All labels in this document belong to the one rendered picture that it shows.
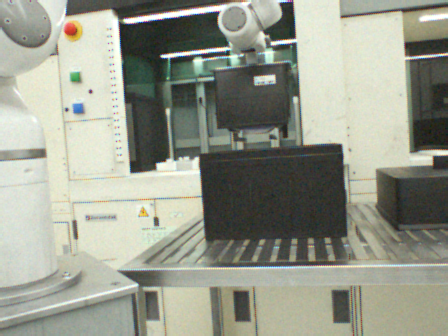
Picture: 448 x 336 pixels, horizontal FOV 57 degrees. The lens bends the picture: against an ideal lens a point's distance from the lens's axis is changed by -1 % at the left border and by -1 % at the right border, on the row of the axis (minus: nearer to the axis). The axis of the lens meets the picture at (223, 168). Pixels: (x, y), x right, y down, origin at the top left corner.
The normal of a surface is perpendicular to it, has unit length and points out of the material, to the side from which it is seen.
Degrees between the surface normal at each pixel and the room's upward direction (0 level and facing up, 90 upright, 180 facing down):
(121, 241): 90
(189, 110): 90
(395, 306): 90
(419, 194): 90
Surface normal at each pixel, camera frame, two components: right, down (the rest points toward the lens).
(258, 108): -0.20, 0.05
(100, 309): 0.55, 0.00
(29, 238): 0.78, -0.03
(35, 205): 0.90, -0.04
